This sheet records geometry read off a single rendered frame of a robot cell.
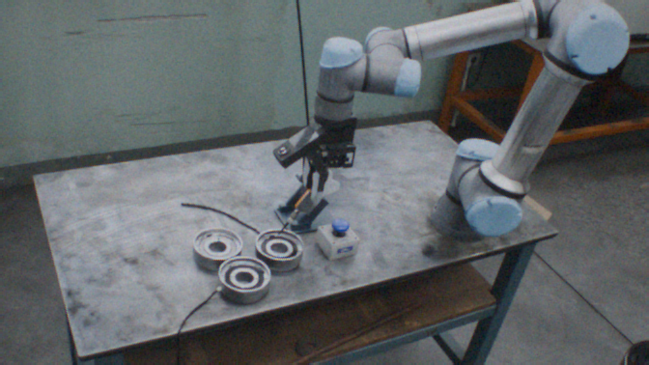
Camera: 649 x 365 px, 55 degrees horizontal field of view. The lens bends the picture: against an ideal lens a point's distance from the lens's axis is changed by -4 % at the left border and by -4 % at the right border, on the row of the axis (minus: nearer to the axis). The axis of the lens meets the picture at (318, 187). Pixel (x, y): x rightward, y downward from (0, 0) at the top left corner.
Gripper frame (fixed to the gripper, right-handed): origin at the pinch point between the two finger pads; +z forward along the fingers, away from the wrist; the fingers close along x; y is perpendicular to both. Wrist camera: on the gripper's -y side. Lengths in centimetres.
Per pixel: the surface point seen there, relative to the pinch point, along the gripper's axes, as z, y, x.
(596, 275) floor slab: 94, 168, 29
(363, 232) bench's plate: 13.1, 15.9, -0.2
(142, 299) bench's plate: 12.9, -38.3, -8.0
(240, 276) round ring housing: 11.6, -17.8, -8.3
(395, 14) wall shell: 23, 123, 162
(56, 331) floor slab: 93, -54, 64
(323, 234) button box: 8.8, 3.2, -3.0
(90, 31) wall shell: 23, -25, 156
